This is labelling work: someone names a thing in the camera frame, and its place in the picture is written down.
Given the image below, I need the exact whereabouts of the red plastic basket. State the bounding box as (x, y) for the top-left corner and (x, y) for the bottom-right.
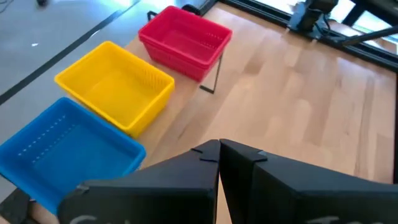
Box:
(138, 5), (233, 71)
(139, 39), (225, 83)

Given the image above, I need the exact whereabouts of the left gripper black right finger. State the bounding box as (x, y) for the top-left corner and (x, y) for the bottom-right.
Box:
(219, 139), (398, 224)

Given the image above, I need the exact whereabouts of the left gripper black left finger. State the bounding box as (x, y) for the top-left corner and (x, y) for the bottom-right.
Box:
(57, 139), (221, 224)

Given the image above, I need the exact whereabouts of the black frame clamp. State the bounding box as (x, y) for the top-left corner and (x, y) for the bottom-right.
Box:
(181, 3), (202, 17)

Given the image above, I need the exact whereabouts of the yellow plastic basket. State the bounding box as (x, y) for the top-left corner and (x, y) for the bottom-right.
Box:
(126, 86), (175, 139)
(54, 40), (175, 139)

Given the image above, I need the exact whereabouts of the blue plastic basket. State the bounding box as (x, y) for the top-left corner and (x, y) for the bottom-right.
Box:
(0, 96), (147, 215)

